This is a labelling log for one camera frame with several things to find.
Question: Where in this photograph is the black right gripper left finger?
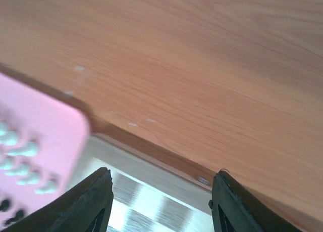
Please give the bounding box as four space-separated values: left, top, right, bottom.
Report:
5 167 114 231

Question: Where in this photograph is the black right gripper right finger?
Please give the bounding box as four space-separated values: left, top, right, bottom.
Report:
208 169 300 232

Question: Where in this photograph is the white chess bishop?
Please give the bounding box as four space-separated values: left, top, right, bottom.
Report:
7 142 39 157

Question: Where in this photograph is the white chess queen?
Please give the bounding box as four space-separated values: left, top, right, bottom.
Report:
0 122 8 135

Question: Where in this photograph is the white chess pawn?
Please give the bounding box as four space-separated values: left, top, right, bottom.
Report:
6 163 29 176
0 157 14 170
35 180 58 195
17 172 41 185

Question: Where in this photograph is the wooden chess board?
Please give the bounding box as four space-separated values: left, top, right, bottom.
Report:
69 136 214 231

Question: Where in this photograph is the black chess pawn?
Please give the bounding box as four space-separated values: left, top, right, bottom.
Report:
4 209 25 226
0 199 11 212

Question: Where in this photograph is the pink plastic tray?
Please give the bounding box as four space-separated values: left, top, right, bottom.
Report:
1 75 89 226

